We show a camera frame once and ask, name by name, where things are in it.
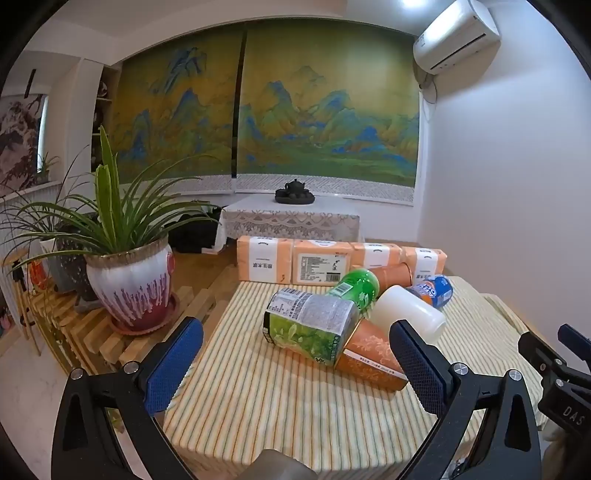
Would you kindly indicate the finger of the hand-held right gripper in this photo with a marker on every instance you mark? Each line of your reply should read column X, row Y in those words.
column 577, row 344
column 542, row 357

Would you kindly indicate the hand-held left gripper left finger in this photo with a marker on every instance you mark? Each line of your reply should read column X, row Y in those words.
column 174, row 367

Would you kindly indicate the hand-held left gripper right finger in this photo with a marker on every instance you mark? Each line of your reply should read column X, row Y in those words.
column 420, row 369

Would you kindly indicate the orange patterned paper cup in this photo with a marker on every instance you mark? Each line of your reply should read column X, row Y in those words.
column 392, row 277
column 369, row 355

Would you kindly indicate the white plastic bottle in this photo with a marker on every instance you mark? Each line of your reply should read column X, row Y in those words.
column 406, row 314

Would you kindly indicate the white and red flower pot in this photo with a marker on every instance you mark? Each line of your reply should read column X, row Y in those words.
column 131, row 288

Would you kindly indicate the wooden slat bench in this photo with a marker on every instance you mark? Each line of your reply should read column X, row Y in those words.
column 83, row 337

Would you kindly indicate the green soda bottle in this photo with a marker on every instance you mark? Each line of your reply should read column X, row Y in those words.
column 355, row 288

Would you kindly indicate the orange tissue pack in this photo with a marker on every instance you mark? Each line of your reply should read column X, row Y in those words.
column 321, row 263
column 263, row 258
column 427, row 263
column 376, row 254

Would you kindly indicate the striped tablecloth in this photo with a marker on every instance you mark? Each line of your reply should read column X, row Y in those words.
column 277, row 406

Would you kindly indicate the green tea label bottle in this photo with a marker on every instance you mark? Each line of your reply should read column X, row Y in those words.
column 311, row 323

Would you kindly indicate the black bag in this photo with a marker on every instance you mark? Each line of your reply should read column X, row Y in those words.
column 191, row 233

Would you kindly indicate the grey speckled flower pot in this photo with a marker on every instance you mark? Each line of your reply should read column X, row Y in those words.
column 74, row 272

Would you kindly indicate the broad-leaf green plant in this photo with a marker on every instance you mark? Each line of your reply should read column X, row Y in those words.
column 113, row 207

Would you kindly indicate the low table with lace cloth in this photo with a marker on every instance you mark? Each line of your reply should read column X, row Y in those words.
column 291, row 219

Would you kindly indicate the thin-leaf grass plant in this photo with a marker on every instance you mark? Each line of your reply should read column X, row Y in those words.
column 32, row 217

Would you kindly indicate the black teapot set tray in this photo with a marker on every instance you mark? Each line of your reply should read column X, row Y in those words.
column 294, row 191

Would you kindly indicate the small windowsill plant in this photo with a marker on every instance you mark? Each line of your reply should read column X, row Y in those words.
column 46, row 166

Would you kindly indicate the landscape painting roller blind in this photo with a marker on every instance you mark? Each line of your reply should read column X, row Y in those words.
column 175, row 120
column 328, row 110

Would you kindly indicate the white air conditioner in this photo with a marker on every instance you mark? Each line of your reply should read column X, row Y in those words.
column 455, row 37

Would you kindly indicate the ink painting wall scroll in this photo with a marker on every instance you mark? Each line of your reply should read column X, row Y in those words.
column 18, row 138

